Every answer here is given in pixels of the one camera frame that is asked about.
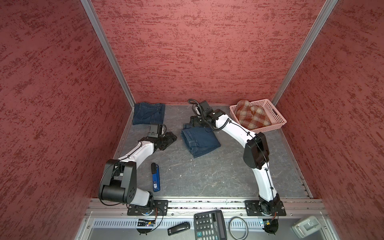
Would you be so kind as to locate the pink perforated plastic basket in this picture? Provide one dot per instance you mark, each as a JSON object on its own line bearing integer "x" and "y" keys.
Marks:
{"x": 275, "y": 116}

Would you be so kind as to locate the aluminium front rail frame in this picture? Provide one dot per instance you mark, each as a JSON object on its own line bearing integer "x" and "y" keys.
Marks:
{"x": 112, "y": 223}

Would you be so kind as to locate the dark denim button skirt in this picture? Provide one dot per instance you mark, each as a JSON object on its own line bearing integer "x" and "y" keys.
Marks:
{"x": 149, "y": 114}

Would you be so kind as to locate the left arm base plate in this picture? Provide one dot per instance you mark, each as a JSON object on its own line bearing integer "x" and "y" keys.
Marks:
{"x": 158, "y": 207}

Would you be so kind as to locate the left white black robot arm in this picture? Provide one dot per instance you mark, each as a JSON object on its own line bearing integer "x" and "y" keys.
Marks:
{"x": 118, "y": 184}

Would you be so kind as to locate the aluminium corner post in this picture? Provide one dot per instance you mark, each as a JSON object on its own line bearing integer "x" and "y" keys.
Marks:
{"x": 317, "y": 26}
{"x": 97, "y": 26}

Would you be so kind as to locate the right circuit board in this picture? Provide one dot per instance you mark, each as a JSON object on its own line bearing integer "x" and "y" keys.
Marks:
{"x": 271, "y": 226}

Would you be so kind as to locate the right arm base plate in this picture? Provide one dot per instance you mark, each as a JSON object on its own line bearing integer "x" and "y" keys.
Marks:
{"x": 264, "y": 209}

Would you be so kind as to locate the left aluminium corner post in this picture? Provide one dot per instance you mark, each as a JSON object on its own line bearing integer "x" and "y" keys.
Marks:
{"x": 97, "y": 26}

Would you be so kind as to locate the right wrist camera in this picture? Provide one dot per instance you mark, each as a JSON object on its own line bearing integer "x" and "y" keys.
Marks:
{"x": 204, "y": 108}

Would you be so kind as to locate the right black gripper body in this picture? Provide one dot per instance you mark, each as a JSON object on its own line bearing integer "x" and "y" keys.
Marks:
{"x": 200, "y": 121}

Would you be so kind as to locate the right aluminium corner post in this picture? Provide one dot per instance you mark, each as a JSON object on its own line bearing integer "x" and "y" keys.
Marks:
{"x": 317, "y": 26}

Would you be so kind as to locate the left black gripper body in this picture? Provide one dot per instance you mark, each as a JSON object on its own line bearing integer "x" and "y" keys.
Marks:
{"x": 166, "y": 140}

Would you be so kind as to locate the grey white box device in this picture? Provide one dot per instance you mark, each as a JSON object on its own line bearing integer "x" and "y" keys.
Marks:
{"x": 306, "y": 226}

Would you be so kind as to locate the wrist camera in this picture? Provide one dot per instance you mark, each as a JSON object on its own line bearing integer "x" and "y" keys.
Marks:
{"x": 204, "y": 108}
{"x": 155, "y": 131}

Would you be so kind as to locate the black calculator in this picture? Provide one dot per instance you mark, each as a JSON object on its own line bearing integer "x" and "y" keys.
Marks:
{"x": 210, "y": 226}

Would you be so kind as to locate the left circuit board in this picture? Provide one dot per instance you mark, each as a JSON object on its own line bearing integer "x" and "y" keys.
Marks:
{"x": 146, "y": 223}

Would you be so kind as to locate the circuit board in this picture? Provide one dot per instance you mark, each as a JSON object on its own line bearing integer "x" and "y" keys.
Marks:
{"x": 271, "y": 226}
{"x": 146, "y": 223}

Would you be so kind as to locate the red cloth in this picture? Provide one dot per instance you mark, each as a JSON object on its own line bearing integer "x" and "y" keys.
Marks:
{"x": 250, "y": 116}

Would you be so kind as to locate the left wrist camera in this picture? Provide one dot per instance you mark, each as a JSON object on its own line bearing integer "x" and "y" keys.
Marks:
{"x": 155, "y": 131}

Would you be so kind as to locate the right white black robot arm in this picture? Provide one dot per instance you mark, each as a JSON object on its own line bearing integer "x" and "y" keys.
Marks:
{"x": 255, "y": 156}

